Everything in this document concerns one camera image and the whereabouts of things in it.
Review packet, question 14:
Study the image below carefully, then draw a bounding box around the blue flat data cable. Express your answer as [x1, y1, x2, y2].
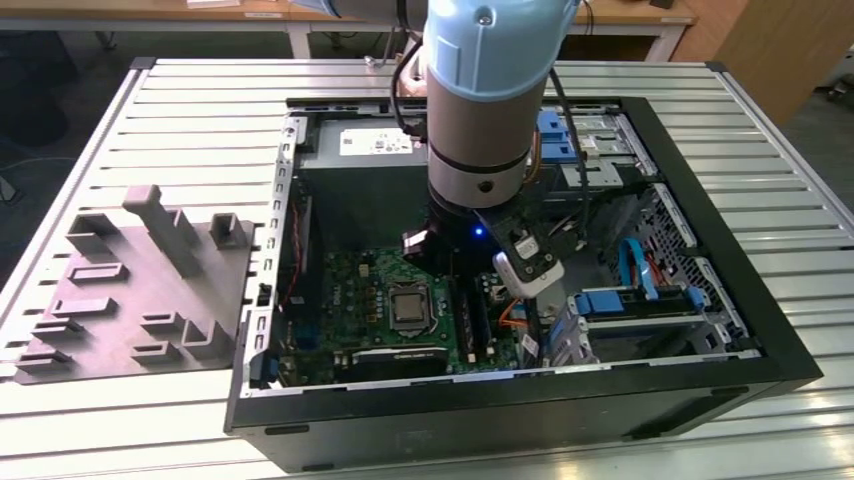
[617, 237, 661, 301]

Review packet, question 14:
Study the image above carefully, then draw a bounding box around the green motherboard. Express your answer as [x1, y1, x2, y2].
[272, 244, 534, 381]

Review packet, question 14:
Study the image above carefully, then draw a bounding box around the black graphics card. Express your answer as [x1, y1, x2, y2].
[332, 344, 452, 381]

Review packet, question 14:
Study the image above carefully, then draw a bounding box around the black PC case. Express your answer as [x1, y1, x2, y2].
[222, 94, 823, 474]

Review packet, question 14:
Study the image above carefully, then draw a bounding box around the grey parts rack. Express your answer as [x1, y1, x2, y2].
[11, 183, 265, 386]

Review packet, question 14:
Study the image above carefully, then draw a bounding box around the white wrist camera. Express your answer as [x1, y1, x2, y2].
[490, 234, 567, 300]

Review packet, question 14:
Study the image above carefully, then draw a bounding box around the black camera bracket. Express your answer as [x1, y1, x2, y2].
[470, 205, 560, 281]

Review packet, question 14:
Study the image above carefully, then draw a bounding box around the metal disk bay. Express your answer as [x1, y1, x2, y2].
[564, 287, 763, 364]

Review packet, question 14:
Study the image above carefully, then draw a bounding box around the blue drive latch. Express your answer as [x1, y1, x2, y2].
[536, 109, 576, 164]

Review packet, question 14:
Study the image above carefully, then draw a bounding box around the CPU socket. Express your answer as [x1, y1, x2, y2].
[384, 279, 440, 337]

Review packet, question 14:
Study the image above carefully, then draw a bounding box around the red wire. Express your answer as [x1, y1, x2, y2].
[276, 199, 302, 309]

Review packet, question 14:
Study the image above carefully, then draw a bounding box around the black cable with grey plug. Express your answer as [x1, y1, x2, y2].
[362, 29, 428, 69]

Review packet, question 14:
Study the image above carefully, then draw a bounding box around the blue disk carrier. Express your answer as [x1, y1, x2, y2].
[571, 287, 705, 317]

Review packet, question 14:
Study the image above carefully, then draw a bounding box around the wooden desk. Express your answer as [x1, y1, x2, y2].
[0, 0, 699, 64]

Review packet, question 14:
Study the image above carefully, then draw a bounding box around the grey power supply unit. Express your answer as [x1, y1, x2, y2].
[290, 115, 432, 249]

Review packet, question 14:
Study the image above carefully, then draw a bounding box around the orange wire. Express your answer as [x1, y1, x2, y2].
[497, 297, 534, 329]

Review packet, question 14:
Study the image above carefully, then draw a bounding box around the silver CPU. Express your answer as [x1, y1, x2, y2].
[389, 292, 433, 324]

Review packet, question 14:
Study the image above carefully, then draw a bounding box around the metal drive cage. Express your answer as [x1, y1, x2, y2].
[532, 105, 661, 201]

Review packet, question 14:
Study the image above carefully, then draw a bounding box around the black cable bundle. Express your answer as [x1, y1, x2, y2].
[545, 182, 652, 251]

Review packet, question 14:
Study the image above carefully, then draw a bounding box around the wooden cabinet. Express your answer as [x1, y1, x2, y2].
[669, 0, 854, 129]

